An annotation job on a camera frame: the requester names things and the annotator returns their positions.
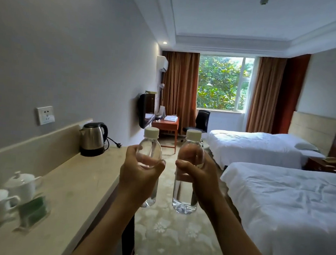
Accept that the red wooden nightstand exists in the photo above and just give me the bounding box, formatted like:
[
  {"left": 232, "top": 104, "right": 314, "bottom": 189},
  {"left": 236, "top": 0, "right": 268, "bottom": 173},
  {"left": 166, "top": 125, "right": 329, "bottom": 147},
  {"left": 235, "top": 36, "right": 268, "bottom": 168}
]
[{"left": 302, "top": 156, "right": 336, "bottom": 175}]

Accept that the black wall-mounted television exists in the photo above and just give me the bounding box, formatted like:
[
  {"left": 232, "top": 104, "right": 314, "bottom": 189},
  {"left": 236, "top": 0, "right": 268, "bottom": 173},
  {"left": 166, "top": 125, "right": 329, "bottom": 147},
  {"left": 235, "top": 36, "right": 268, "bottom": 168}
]
[{"left": 136, "top": 92, "right": 157, "bottom": 130}]

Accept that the window with white frame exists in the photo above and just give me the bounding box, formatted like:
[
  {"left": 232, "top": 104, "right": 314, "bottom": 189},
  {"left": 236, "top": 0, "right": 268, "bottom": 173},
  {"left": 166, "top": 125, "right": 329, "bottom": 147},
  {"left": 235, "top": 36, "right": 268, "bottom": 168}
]
[{"left": 196, "top": 54, "right": 255, "bottom": 113}]

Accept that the bundle of green tea bags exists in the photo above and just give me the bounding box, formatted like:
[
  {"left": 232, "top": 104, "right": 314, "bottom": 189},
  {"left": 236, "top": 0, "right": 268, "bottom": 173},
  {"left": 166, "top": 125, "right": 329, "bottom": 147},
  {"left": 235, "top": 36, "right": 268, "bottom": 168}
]
[{"left": 17, "top": 195, "right": 50, "bottom": 229}]

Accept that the red wooden wall panel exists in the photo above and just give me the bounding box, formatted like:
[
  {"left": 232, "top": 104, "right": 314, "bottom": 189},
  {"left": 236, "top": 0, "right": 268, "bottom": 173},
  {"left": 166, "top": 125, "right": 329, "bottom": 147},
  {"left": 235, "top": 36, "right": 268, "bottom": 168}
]
[{"left": 272, "top": 52, "right": 312, "bottom": 137}]

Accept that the black kettle cord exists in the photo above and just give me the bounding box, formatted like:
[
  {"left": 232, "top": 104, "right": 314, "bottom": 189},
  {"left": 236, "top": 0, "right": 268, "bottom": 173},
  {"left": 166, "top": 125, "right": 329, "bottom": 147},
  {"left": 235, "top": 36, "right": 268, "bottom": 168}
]
[{"left": 104, "top": 136, "right": 123, "bottom": 152}]

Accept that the steel electric kettle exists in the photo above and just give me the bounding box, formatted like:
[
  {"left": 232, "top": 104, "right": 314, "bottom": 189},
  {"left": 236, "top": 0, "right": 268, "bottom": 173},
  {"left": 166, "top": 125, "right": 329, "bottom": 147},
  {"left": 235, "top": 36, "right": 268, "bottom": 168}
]
[{"left": 78, "top": 121, "right": 109, "bottom": 158}]

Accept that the brown curtain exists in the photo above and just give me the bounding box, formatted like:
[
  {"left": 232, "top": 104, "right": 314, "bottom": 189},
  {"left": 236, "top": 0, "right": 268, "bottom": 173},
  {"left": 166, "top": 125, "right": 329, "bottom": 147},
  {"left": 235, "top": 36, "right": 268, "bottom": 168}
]
[
  {"left": 245, "top": 56, "right": 288, "bottom": 135},
  {"left": 157, "top": 51, "right": 201, "bottom": 136}
]

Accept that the white air conditioner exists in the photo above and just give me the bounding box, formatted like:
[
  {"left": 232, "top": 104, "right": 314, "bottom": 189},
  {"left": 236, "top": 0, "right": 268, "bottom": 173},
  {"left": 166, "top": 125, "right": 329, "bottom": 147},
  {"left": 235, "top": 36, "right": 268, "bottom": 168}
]
[{"left": 156, "top": 55, "right": 170, "bottom": 73}]

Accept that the clear water bottle white cap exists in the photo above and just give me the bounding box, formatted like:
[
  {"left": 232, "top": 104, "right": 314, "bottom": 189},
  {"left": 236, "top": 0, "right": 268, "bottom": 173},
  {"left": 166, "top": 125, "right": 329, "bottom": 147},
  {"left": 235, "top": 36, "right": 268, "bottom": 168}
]
[
  {"left": 132, "top": 126, "right": 165, "bottom": 209},
  {"left": 171, "top": 128, "right": 207, "bottom": 216}
]

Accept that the white pillow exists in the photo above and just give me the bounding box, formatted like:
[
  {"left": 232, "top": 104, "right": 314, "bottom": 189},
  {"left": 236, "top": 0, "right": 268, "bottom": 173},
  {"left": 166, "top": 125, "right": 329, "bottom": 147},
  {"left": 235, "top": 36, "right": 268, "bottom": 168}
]
[{"left": 273, "top": 132, "right": 321, "bottom": 152}]

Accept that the person's right hand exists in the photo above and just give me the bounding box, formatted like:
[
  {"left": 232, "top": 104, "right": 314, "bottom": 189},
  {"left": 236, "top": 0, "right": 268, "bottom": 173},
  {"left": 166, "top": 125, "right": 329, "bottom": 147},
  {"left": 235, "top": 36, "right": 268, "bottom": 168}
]
[{"left": 172, "top": 150, "right": 227, "bottom": 216}]

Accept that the black office chair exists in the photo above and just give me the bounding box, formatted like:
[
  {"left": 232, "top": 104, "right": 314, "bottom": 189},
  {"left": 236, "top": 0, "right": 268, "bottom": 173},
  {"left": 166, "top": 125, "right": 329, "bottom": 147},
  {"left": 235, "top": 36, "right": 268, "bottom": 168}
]
[{"left": 180, "top": 108, "right": 211, "bottom": 148}]

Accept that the person's left hand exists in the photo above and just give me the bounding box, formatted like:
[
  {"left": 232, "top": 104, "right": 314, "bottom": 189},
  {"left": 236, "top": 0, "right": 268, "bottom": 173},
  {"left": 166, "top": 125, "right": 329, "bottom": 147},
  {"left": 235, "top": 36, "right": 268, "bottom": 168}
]
[{"left": 117, "top": 143, "right": 168, "bottom": 210}]

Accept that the clear tea bag holder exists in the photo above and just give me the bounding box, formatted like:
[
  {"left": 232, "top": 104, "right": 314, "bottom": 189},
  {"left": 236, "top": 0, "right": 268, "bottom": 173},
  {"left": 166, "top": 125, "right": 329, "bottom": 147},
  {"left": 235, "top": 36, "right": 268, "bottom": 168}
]
[{"left": 13, "top": 193, "right": 52, "bottom": 235}]

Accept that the sheer white curtain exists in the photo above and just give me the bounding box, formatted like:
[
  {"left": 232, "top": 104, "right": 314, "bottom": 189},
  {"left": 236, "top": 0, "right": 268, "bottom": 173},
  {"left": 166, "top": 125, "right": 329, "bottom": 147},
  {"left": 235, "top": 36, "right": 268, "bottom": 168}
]
[{"left": 241, "top": 56, "right": 261, "bottom": 134}]

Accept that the beige stone countertop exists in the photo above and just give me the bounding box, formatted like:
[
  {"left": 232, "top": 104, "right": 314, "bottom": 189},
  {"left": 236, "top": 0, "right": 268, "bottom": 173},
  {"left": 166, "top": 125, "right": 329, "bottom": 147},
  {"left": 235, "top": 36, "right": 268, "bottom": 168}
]
[{"left": 0, "top": 138, "right": 128, "bottom": 255}]

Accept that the person's right forearm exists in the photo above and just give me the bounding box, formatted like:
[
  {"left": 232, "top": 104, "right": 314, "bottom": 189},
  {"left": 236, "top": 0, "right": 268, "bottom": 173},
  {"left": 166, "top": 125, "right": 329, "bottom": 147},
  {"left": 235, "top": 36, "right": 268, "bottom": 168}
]
[{"left": 202, "top": 192, "right": 284, "bottom": 255}]

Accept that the white bed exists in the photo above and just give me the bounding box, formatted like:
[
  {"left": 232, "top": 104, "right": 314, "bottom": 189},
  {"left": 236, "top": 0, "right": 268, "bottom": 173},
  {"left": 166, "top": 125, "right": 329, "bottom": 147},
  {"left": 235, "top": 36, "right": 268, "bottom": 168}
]
[
  {"left": 214, "top": 160, "right": 336, "bottom": 255},
  {"left": 204, "top": 128, "right": 327, "bottom": 177}
]

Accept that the beige stone backsplash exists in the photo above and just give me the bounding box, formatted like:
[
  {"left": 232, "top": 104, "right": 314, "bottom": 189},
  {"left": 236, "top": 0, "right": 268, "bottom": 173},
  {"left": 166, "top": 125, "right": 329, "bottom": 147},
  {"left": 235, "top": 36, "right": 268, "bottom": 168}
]
[{"left": 0, "top": 112, "right": 93, "bottom": 197}]

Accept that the white wall socket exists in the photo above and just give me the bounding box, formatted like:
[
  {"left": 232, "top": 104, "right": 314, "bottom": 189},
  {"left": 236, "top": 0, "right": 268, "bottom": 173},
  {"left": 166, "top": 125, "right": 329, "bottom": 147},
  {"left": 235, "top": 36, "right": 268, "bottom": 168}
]
[{"left": 35, "top": 105, "right": 57, "bottom": 127}]

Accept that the red wooden desk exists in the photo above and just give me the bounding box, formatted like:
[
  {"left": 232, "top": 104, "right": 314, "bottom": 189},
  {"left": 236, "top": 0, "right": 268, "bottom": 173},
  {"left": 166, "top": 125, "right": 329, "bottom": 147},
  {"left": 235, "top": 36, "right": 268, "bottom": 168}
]
[{"left": 149, "top": 116, "right": 180, "bottom": 155}]

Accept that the beige padded headboard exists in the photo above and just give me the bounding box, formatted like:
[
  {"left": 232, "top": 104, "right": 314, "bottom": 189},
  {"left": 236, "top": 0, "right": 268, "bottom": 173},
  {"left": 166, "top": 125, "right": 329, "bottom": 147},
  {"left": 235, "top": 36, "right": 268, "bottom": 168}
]
[{"left": 286, "top": 110, "right": 336, "bottom": 158}]

